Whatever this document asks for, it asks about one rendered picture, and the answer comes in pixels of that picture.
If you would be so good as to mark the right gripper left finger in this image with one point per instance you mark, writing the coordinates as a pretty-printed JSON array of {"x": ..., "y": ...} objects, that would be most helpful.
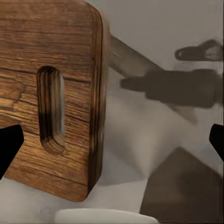
[{"x": 11, "y": 140}]

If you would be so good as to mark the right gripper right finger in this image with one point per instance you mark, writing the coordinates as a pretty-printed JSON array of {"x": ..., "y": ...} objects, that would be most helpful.
[{"x": 217, "y": 139}]

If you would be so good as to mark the cutting board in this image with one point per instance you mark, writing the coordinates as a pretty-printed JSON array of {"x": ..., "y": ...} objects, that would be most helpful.
[{"x": 35, "y": 36}]

